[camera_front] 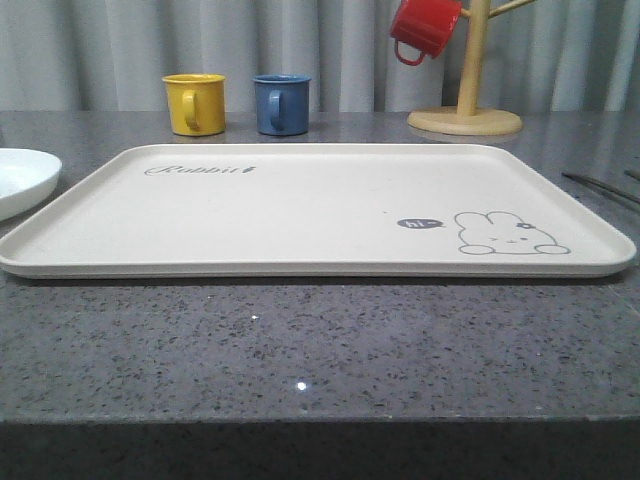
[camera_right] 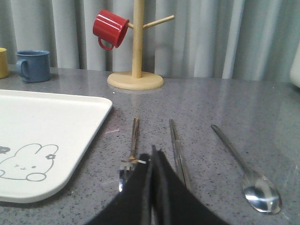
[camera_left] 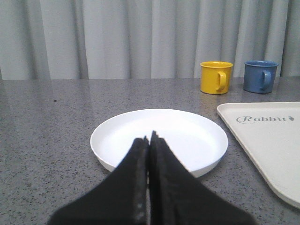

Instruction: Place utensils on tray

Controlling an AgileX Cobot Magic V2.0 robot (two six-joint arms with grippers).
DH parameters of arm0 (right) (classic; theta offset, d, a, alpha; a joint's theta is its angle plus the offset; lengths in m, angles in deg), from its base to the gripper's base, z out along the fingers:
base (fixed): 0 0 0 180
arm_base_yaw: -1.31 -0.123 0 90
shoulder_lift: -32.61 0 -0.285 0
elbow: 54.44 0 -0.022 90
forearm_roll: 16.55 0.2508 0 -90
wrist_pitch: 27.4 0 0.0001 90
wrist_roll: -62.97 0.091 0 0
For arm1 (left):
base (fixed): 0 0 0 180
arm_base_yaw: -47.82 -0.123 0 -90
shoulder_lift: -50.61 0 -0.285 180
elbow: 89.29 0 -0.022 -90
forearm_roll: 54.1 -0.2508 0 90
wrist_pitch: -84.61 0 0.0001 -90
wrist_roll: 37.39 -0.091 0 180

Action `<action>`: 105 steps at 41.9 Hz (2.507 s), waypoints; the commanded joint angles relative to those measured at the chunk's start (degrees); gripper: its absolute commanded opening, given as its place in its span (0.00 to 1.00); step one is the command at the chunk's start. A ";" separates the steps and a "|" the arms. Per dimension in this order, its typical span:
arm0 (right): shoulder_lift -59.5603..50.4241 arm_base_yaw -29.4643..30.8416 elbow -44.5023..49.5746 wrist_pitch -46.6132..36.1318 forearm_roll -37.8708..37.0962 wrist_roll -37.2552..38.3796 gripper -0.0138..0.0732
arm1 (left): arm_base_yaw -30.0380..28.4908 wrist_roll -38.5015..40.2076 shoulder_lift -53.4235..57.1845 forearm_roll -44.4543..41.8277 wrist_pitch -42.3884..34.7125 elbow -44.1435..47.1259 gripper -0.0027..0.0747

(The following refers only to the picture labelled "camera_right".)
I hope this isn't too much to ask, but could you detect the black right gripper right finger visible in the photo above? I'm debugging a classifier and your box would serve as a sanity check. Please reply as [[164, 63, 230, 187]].
[[151, 145, 227, 225]]

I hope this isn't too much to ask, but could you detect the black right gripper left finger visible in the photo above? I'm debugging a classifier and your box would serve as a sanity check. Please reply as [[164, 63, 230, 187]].
[[87, 154, 152, 225]]

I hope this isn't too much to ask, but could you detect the silver metal fork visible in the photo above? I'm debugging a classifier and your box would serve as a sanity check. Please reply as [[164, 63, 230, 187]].
[[119, 118, 140, 192]]

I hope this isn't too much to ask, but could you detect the wooden mug tree stand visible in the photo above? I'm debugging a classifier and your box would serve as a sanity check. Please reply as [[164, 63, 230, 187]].
[[107, 0, 174, 90]]

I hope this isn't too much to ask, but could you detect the grey curtain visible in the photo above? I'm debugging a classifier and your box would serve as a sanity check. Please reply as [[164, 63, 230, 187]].
[[0, 0, 300, 82]]

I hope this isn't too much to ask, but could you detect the cream bunny serving tray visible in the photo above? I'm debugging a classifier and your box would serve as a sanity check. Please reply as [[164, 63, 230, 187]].
[[0, 90, 112, 203]]

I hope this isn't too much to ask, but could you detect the blue enamel mug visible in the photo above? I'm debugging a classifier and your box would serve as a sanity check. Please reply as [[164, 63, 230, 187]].
[[16, 50, 51, 83]]

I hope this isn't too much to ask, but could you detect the yellow enamel mug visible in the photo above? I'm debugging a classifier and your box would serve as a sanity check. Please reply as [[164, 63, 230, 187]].
[[0, 47, 9, 79]]

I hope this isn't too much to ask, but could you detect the white appliance at right edge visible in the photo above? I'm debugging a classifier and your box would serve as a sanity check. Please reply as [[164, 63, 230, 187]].
[[290, 45, 300, 88]]

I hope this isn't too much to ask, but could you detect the red enamel mug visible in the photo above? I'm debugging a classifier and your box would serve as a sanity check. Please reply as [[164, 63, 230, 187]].
[[92, 9, 129, 51]]

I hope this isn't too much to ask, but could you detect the silver metal spoon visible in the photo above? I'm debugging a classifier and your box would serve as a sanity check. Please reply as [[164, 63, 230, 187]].
[[211, 124, 282, 215]]

